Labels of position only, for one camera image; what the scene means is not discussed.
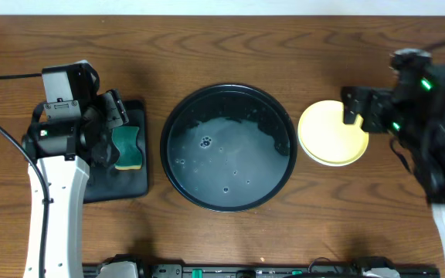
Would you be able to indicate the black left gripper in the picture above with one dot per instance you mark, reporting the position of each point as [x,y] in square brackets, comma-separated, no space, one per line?
[111,112]

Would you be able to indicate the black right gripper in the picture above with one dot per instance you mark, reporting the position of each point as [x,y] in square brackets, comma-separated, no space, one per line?
[361,101]

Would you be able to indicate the green scouring sponge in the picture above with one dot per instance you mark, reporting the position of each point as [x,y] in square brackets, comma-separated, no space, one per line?
[130,157]

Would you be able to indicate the yellow plate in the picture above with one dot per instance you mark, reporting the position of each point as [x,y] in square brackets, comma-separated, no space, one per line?
[326,139]

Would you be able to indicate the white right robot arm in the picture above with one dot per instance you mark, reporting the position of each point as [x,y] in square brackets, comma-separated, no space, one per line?
[419,96]

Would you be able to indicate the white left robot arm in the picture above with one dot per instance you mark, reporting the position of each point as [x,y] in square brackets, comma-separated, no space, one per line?
[55,234]

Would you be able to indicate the black rectangular tray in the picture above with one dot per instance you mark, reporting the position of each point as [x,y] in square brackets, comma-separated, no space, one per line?
[107,184]

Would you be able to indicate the black round tray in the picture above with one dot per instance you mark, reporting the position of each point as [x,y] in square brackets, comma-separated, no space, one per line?
[228,147]

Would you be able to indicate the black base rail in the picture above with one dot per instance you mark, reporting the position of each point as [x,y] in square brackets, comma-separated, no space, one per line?
[370,266]

